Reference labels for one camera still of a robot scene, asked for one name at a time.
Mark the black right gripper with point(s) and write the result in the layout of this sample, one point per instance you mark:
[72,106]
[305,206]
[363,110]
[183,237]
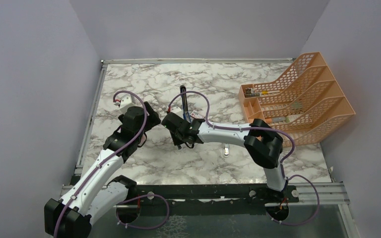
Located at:
[176,142]

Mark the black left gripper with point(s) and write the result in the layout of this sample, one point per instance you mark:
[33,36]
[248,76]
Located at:
[153,119]

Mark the blue stapler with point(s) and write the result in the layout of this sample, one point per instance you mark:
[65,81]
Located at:
[186,114]

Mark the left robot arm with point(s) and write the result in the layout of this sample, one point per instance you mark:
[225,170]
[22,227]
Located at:
[74,214]

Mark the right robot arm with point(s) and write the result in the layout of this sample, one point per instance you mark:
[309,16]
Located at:
[263,143]

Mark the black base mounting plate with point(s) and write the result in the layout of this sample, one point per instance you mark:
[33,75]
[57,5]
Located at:
[205,200]

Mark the black piano keyboard ruler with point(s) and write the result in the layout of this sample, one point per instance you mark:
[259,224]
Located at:
[250,92]

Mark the peach plastic desk organizer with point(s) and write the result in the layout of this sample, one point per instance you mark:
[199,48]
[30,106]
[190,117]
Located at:
[308,94]

